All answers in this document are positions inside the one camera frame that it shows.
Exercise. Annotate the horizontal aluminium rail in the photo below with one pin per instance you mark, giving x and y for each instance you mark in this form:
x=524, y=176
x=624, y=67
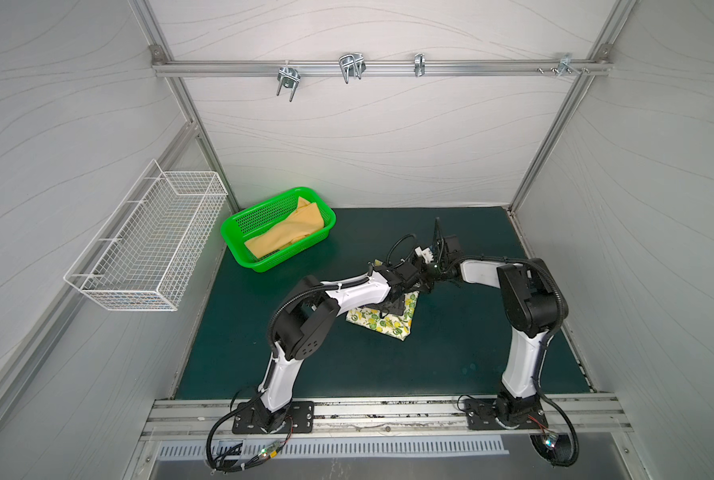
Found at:
x=374, y=68

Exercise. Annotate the white wire basket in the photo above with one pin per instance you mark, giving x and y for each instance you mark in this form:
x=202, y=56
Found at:
x=145, y=253

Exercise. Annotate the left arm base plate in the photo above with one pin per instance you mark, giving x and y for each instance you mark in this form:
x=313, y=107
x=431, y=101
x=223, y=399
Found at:
x=254, y=418

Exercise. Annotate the left U-bolt clamp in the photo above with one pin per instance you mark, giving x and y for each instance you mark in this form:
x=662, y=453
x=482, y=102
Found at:
x=288, y=79

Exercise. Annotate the lemon print skirt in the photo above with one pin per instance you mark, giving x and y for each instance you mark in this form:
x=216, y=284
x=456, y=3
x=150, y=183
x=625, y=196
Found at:
x=393, y=315

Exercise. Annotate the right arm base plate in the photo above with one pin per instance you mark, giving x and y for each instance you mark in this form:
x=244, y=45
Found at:
x=485, y=414

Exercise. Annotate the right bolt bracket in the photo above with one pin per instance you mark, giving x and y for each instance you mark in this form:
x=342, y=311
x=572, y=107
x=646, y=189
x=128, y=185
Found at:
x=564, y=67

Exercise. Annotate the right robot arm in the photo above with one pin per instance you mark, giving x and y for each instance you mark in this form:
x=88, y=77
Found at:
x=533, y=304

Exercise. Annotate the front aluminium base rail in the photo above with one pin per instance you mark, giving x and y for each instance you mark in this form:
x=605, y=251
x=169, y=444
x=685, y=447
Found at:
x=379, y=416

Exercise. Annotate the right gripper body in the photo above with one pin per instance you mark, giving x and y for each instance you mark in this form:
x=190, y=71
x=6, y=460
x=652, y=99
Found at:
x=439, y=251

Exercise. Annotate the white vent strip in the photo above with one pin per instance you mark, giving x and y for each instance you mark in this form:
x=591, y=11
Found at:
x=304, y=447

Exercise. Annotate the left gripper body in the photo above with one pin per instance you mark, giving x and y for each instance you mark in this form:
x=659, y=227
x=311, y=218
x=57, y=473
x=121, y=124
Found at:
x=396, y=308

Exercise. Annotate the small metal hook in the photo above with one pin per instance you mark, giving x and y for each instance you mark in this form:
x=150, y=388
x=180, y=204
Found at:
x=419, y=65

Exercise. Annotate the green plastic basket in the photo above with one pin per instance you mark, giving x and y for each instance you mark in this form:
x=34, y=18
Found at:
x=258, y=220

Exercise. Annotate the u-bolt clamp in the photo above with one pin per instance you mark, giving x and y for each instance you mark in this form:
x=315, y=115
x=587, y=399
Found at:
x=352, y=65
x=288, y=79

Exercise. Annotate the yellow skirt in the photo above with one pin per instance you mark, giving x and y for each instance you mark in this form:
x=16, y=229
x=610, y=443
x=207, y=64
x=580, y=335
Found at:
x=305, y=220

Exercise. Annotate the middle U-bolt clamp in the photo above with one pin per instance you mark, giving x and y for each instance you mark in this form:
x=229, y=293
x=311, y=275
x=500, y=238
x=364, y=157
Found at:
x=352, y=65

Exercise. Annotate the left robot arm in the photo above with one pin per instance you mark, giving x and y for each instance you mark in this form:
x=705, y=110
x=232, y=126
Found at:
x=301, y=323

